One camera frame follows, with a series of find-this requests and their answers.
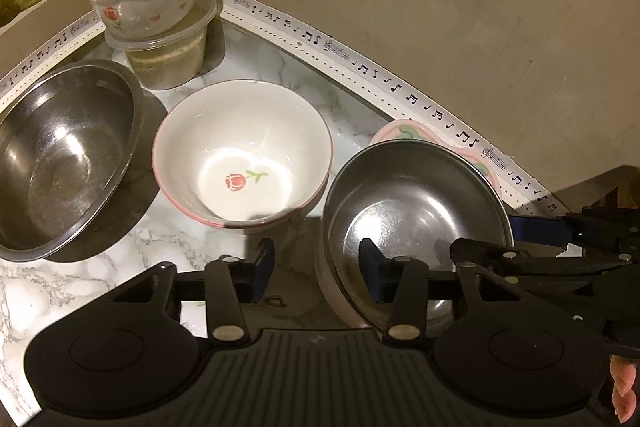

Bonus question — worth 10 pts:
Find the white bowl with red flower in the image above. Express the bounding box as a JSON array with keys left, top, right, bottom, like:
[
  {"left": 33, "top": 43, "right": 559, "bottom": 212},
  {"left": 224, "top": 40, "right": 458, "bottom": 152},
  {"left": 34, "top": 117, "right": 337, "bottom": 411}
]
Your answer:
[{"left": 152, "top": 79, "right": 335, "bottom": 231}]

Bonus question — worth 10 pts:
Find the small steel bowl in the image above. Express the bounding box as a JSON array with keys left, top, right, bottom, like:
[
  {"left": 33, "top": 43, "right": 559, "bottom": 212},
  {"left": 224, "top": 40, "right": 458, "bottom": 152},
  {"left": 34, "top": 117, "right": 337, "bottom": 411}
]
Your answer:
[{"left": 314, "top": 119, "right": 516, "bottom": 334}]

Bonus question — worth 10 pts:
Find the stainless steel bowl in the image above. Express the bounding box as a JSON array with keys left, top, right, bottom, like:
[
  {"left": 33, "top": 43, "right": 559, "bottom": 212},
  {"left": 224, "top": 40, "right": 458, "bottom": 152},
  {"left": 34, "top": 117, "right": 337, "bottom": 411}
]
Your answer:
[{"left": 0, "top": 60, "right": 146, "bottom": 264}]

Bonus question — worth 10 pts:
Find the clear plastic container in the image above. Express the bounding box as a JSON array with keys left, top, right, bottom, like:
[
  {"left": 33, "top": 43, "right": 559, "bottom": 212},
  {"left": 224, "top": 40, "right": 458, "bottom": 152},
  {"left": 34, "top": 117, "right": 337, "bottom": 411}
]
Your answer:
[{"left": 103, "top": 0, "right": 220, "bottom": 90}]

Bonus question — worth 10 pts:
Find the person's right hand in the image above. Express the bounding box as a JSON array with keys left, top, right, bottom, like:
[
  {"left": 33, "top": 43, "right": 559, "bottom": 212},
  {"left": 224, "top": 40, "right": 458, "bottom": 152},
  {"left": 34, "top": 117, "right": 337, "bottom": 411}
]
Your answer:
[{"left": 609, "top": 353, "right": 639, "bottom": 426}]

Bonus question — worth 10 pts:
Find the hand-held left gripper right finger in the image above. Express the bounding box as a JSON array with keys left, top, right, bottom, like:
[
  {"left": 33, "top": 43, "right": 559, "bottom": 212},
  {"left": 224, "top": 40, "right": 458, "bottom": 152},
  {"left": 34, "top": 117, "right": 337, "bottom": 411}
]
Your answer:
[{"left": 358, "top": 237, "right": 484, "bottom": 343}]

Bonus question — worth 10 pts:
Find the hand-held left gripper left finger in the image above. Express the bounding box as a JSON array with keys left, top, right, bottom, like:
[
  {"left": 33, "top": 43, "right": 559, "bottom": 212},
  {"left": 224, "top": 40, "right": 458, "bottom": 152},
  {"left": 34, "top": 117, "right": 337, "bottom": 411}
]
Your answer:
[{"left": 107, "top": 237, "right": 276, "bottom": 349}]

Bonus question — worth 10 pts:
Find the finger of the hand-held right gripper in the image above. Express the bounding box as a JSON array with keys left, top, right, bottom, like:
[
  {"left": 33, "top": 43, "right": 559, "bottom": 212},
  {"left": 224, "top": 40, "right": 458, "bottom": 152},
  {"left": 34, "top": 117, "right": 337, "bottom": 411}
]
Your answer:
[
  {"left": 509, "top": 204, "right": 640, "bottom": 254},
  {"left": 449, "top": 237, "right": 640, "bottom": 294}
]

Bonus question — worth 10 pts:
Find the music note edging tape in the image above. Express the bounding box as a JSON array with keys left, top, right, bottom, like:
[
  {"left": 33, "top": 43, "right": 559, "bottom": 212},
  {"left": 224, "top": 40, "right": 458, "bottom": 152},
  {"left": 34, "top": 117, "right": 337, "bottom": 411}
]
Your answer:
[{"left": 0, "top": 0, "right": 568, "bottom": 214}]

